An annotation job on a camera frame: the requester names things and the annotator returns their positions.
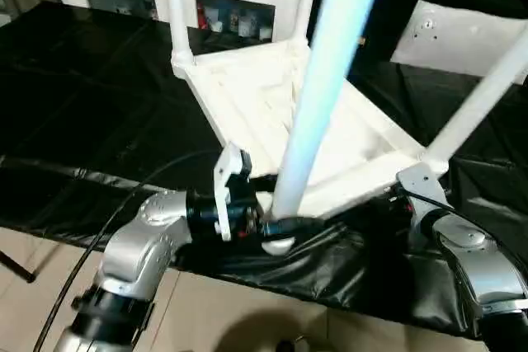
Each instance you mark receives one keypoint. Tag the white plastic chair shell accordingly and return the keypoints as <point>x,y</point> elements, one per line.
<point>453,38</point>

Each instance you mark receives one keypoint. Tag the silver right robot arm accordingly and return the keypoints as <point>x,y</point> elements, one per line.
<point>486,269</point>

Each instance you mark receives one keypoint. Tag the small white jar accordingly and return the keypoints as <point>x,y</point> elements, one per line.
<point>245,26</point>
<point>214,24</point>
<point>264,32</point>

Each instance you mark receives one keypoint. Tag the red packet in cabinet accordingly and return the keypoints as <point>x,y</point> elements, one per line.
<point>201,14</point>

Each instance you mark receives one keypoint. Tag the white plastic table top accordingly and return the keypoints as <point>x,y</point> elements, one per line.
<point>350,142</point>

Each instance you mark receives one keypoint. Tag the black stand leg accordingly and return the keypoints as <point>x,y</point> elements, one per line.
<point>16,267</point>

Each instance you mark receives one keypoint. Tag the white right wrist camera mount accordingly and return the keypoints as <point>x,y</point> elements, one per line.
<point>420,179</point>

